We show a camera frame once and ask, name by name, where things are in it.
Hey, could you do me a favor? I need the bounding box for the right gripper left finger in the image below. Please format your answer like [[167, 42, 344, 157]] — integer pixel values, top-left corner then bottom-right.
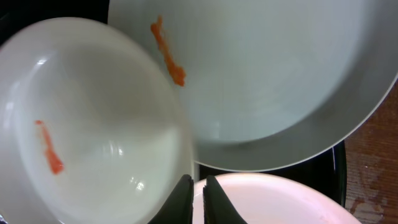
[[148, 174, 194, 224]]

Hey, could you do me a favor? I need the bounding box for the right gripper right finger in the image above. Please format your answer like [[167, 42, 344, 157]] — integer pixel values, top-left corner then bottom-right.
[[203, 175, 247, 224]]

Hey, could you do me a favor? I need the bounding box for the white pink plate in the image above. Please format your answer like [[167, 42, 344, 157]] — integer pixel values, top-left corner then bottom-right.
[[192, 172, 362, 224]]

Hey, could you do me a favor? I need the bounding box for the round black tray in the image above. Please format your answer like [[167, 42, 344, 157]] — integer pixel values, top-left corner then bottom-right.
[[1, 0, 347, 207]]

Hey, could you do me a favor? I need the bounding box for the pale green plate top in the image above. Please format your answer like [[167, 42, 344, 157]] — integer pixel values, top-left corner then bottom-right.
[[108, 0, 397, 171]]

